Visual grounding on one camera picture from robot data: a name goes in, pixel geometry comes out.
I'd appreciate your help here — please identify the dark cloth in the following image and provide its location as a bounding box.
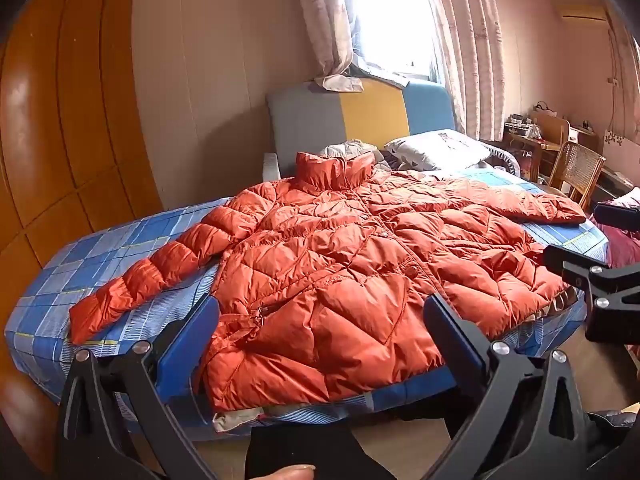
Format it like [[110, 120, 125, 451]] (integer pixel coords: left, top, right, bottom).
[[244, 422, 392, 480]]

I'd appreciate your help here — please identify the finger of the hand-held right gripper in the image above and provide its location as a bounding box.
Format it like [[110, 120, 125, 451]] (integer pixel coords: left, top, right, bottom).
[[542, 244, 640, 345], [592, 202, 640, 233]]

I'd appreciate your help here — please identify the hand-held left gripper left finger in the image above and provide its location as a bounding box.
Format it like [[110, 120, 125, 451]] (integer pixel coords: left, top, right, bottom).
[[55, 292, 221, 480]]

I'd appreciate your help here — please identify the bed with blue plaid sheet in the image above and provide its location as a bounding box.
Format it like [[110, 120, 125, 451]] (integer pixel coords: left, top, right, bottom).
[[4, 166, 609, 431]]

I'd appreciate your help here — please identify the pink curtain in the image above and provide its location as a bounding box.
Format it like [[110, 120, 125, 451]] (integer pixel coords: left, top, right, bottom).
[[425, 0, 507, 144], [292, 0, 408, 94]]

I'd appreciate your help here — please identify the wooden wardrobe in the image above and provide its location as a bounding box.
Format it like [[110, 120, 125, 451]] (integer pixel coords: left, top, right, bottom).
[[0, 0, 167, 476]]

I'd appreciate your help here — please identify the person's left hand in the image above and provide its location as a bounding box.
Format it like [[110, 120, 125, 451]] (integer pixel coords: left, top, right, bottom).
[[260, 464, 317, 480]]

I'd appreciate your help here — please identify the maroon cloth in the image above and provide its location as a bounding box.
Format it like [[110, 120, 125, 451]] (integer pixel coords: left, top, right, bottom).
[[590, 187, 640, 270]]

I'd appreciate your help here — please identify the grey quilted blanket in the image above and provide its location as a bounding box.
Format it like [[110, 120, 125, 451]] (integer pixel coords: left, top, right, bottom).
[[320, 140, 397, 171]]

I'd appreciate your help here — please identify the wooden desk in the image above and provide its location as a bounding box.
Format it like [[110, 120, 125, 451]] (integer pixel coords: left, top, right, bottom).
[[501, 112, 572, 183]]

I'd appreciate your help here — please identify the window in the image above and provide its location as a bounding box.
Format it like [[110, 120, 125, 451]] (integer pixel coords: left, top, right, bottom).
[[337, 0, 447, 84]]

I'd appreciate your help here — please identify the white printed pillow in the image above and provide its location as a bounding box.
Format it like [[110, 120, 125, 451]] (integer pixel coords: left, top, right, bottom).
[[384, 129, 494, 171]]

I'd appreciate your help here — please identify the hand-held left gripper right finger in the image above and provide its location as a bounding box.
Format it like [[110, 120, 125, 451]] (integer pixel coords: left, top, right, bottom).
[[422, 292, 602, 480]]

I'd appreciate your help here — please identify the grey yellow blue headboard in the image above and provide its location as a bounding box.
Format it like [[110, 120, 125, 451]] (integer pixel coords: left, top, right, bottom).
[[265, 77, 457, 182]]

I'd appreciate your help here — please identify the orange puffer jacket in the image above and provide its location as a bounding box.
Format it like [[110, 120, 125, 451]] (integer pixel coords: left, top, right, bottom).
[[68, 152, 587, 413]]

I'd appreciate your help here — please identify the wooden cane chair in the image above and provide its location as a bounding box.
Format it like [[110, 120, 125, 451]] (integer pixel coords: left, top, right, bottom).
[[541, 140, 607, 211]]

